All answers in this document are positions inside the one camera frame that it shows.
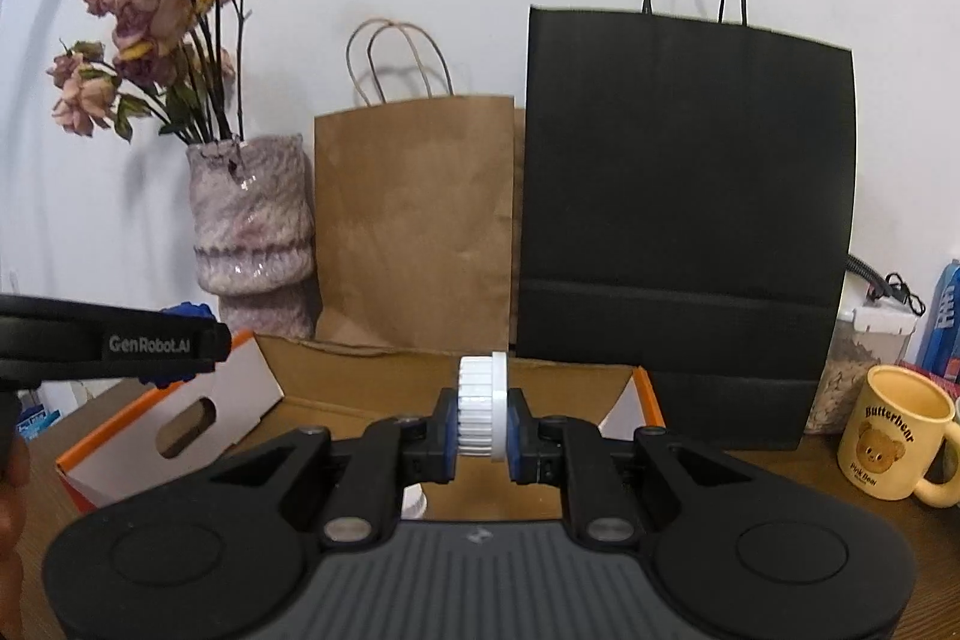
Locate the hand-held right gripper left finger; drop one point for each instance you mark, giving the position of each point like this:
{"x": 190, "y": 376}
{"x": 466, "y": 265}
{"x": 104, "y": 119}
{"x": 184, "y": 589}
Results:
{"x": 446, "y": 437}

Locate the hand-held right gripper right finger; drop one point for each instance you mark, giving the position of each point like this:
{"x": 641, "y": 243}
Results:
{"x": 516, "y": 437}

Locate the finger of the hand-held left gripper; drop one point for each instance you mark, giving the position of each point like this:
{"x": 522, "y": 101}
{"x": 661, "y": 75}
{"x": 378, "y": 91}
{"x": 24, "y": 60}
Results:
{"x": 75, "y": 312}

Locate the white ribbed cap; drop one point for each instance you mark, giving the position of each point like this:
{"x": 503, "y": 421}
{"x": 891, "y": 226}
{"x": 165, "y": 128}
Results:
{"x": 480, "y": 400}

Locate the red cardboard box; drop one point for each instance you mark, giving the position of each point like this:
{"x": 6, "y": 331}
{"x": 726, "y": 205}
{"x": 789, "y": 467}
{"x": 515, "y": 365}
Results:
{"x": 337, "y": 377}

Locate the person's left hand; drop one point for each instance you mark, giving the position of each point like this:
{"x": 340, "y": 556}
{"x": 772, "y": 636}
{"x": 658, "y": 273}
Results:
{"x": 9, "y": 520}

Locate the pink white vase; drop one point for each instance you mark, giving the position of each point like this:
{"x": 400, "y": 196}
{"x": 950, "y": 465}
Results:
{"x": 251, "y": 220}

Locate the brown paper bag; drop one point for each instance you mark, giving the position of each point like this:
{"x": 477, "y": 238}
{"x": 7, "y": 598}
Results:
{"x": 420, "y": 220}

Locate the black paper bag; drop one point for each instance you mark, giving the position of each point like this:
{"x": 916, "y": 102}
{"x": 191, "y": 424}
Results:
{"x": 675, "y": 197}

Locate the dried rose bouquet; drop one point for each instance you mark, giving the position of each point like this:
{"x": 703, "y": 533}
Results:
{"x": 150, "y": 10}

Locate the clear oat container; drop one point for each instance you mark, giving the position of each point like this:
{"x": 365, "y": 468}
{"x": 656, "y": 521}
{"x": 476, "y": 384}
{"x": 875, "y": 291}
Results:
{"x": 840, "y": 377}

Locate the yellow bear mug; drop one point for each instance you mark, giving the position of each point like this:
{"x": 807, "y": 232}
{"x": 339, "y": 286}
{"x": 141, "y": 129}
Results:
{"x": 885, "y": 437}

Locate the blue can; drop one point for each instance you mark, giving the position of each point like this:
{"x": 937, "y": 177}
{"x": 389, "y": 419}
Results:
{"x": 946, "y": 325}

